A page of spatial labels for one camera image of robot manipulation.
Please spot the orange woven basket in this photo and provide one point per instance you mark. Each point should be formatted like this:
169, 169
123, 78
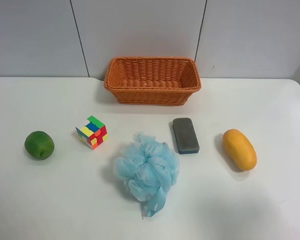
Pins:
163, 81

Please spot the grey blue board eraser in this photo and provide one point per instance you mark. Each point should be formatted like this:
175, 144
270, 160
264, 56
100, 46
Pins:
185, 136

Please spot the blue mesh bath sponge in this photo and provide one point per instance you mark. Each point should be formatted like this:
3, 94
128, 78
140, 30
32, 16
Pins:
148, 170

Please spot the multicoloured puzzle cube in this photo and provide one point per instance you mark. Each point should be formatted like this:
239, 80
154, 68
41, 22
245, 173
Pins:
92, 132

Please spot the yellow mango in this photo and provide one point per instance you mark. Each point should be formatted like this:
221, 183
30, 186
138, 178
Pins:
240, 150

